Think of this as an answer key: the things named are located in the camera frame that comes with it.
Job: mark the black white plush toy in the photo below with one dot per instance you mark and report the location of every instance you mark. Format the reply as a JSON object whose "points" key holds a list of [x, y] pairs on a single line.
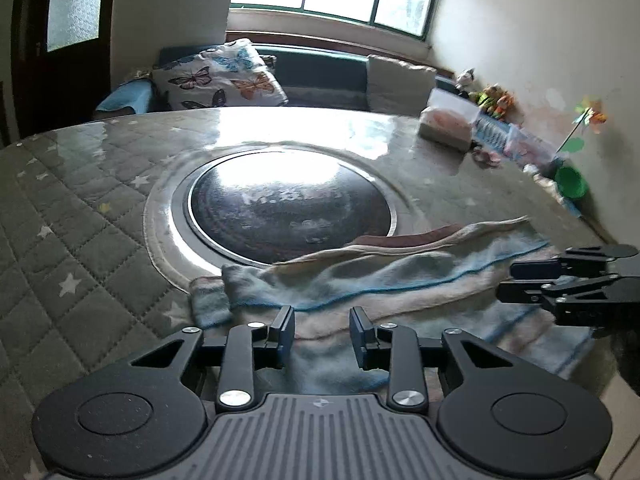
{"points": [[464, 81]]}

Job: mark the colourful paper pinwheel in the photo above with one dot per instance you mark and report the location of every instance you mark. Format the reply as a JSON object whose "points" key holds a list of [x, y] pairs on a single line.
{"points": [[590, 115]]}

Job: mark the blue seat cushion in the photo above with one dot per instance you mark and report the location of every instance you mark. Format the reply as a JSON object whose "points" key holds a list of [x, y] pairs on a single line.
{"points": [[131, 98]]}

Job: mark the pink small table item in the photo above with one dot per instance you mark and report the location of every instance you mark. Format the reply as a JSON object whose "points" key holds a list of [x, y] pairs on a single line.
{"points": [[485, 158]]}

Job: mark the butterfly print cushion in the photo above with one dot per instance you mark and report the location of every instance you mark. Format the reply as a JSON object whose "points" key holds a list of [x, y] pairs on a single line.
{"points": [[232, 74]]}

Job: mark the green plastic bowl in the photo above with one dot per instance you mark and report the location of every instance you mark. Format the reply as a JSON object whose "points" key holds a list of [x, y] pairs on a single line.
{"points": [[570, 182]]}

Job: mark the orange plush toy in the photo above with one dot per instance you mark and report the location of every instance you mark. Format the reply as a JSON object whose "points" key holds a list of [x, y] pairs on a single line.
{"points": [[494, 102]]}

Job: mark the white tissue box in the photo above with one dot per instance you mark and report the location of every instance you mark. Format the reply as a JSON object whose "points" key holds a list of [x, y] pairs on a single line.
{"points": [[449, 120]]}

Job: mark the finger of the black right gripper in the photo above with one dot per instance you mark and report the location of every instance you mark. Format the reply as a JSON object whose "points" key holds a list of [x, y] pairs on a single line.
{"points": [[609, 304], [587, 262]]}

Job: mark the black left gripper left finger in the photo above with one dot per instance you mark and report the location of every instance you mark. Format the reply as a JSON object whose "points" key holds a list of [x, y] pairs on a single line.
{"points": [[141, 414]]}

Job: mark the dark green sofa bench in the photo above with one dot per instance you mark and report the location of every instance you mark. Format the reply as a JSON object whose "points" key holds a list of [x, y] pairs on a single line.
{"points": [[311, 77]]}

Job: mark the dark wooden glass door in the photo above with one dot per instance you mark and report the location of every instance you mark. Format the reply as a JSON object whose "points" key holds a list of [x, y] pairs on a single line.
{"points": [[60, 62]]}

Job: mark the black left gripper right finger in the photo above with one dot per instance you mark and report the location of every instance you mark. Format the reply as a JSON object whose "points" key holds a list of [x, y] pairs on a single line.
{"points": [[499, 414]]}

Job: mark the beige plain cushion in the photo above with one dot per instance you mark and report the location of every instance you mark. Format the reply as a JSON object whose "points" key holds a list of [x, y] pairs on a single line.
{"points": [[396, 87]]}

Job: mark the clear plastic storage box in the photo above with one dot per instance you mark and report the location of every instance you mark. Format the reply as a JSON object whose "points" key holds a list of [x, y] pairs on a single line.
{"points": [[524, 149]]}

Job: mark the blue striped knit garment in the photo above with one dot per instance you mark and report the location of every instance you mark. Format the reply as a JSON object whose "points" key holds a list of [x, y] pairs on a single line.
{"points": [[429, 282]]}

